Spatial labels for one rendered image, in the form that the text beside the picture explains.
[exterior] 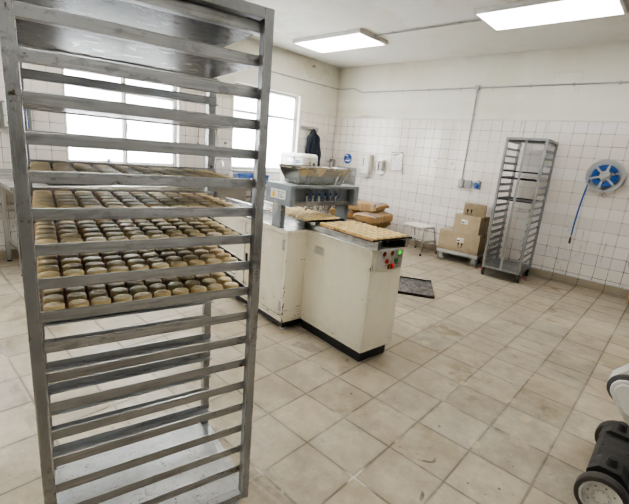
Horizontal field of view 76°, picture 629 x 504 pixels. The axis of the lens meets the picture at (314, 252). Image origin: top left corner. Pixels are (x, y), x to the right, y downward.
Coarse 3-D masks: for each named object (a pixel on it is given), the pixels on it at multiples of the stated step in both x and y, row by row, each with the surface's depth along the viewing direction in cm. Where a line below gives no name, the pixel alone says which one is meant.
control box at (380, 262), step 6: (378, 252) 267; (390, 252) 272; (396, 252) 276; (402, 252) 281; (378, 258) 268; (384, 258) 269; (390, 258) 274; (378, 264) 268; (384, 264) 271; (390, 264) 275; (396, 264) 280; (378, 270) 269
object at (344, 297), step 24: (312, 240) 311; (336, 240) 291; (312, 264) 314; (336, 264) 293; (360, 264) 274; (312, 288) 317; (336, 288) 295; (360, 288) 276; (384, 288) 282; (312, 312) 320; (336, 312) 298; (360, 312) 278; (384, 312) 289; (336, 336) 300; (360, 336) 281; (384, 336) 297; (360, 360) 290
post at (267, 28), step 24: (264, 24) 114; (264, 48) 116; (264, 72) 117; (264, 96) 119; (264, 120) 121; (264, 144) 123; (264, 168) 125; (264, 192) 127; (240, 456) 152; (240, 480) 153
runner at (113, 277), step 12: (204, 264) 125; (216, 264) 127; (228, 264) 130; (240, 264) 132; (72, 276) 106; (84, 276) 107; (96, 276) 109; (108, 276) 110; (120, 276) 112; (132, 276) 114; (144, 276) 116; (156, 276) 118; (168, 276) 120; (48, 288) 103
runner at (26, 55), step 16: (32, 48) 90; (48, 64) 92; (64, 64) 94; (80, 64) 95; (96, 64) 97; (112, 64) 99; (144, 80) 103; (160, 80) 106; (176, 80) 108; (192, 80) 110; (208, 80) 112; (240, 96) 119; (256, 96) 121
